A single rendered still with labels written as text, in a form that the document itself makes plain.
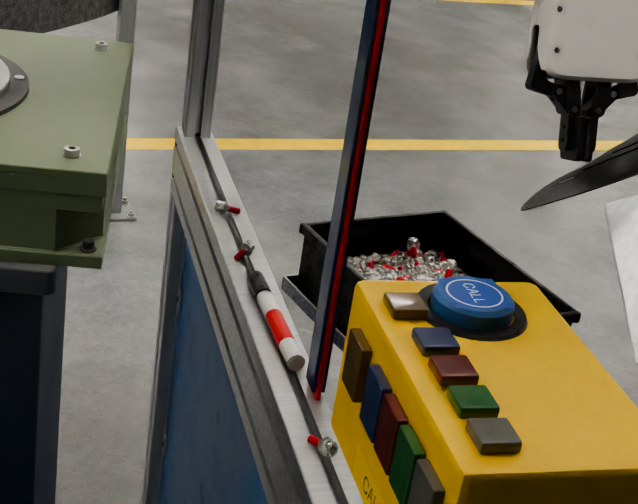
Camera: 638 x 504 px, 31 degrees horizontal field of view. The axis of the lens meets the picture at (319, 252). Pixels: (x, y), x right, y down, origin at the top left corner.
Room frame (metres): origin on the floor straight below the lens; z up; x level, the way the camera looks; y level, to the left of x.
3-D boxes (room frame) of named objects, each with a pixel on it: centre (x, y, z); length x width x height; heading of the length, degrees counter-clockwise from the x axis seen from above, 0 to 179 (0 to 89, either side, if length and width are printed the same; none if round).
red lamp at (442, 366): (0.44, -0.07, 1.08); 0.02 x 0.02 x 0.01; 18
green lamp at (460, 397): (0.42, -0.07, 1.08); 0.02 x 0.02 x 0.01; 18
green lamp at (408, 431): (0.41, -0.05, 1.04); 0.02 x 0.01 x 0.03; 18
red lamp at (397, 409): (0.43, -0.04, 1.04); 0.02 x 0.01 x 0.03; 18
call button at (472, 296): (0.50, -0.08, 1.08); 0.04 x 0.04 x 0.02
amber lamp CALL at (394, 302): (0.49, -0.04, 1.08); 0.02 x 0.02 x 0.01; 18
